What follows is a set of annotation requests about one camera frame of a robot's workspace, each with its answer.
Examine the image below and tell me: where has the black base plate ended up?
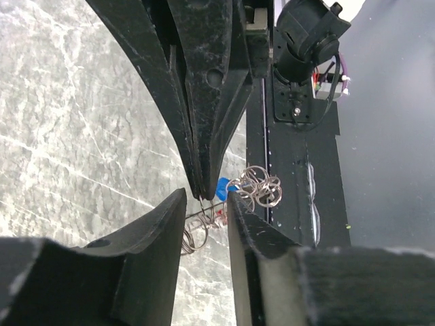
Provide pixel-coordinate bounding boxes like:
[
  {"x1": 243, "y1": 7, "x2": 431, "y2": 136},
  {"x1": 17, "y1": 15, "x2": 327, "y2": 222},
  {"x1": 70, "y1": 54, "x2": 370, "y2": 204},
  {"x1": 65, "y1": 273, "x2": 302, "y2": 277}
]
[{"x1": 246, "y1": 78, "x2": 351, "y2": 248}]

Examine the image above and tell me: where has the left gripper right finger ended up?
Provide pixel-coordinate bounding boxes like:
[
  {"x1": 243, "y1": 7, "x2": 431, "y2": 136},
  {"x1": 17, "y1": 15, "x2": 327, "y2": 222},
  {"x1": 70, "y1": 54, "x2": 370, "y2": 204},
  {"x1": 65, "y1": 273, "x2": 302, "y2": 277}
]
[{"x1": 227, "y1": 192, "x2": 434, "y2": 325}]

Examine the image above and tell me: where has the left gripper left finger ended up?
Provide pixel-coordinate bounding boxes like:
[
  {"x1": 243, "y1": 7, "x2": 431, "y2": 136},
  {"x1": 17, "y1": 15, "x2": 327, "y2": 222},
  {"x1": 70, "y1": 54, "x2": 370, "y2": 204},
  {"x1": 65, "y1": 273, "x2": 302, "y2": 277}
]
[{"x1": 1, "y1": 189, "x2": 187, "y2": 325}]

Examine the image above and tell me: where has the blue key tag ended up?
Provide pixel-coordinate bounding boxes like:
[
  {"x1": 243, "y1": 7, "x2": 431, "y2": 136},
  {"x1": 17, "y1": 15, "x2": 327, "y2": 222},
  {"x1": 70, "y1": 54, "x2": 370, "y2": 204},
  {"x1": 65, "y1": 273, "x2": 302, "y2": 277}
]
[{"x1": 215, "y1": 177, "x2": 239, "y2": 202}]

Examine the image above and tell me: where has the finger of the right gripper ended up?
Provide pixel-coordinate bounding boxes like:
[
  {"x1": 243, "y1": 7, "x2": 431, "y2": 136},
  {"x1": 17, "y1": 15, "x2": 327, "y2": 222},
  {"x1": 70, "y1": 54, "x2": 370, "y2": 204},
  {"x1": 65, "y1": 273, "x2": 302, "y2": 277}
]
[{"x1": 88, "y1": 1, "x2": 201, "y2": 198}]

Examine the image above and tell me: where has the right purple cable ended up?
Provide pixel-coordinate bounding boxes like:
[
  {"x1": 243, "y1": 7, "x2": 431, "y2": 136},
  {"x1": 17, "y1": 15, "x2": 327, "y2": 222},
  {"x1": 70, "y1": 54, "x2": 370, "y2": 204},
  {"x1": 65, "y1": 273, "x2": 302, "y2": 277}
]
[{"x1": 338, "y1": 50, "x2": 353, "y2": 99}]

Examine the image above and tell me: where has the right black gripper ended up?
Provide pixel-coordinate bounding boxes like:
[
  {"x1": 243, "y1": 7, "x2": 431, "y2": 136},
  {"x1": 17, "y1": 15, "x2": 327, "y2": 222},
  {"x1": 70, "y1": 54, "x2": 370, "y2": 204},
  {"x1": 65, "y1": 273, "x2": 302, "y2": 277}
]
[{"x1": 168, "y1": 1, "x2": 274, "y2": 200}]

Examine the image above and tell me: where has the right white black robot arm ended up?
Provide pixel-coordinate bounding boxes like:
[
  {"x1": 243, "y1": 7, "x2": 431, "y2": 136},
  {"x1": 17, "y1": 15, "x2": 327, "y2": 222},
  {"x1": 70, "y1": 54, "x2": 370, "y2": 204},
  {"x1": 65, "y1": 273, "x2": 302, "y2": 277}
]
[{"x1": 90, "y1": 1, "x2": 350, "y2": 200}]

